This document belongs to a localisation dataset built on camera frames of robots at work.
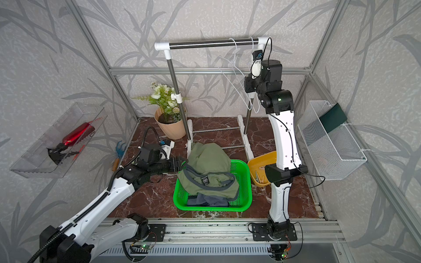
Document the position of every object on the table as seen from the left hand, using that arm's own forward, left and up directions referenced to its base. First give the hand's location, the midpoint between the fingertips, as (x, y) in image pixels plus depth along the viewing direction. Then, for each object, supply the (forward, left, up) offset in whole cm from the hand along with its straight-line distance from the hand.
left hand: (184, 161), depth 77 cm
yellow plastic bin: (+6, -39, -17) cm, 43 cm away
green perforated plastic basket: (-13, -29, -17) cm, 36 cm away
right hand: (+25, -29, +32) cm, 50 cm away
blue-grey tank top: (-13, -8, -13) cm, 21 cm away
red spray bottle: (-5, +45, +15) cm, 47 cm away
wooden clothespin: (-3, -40, -16) cm, 43 cm away
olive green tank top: (-1, -11, -7) cm, 13 cm away
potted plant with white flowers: (+33, +15, -2) cm, 37 cm away
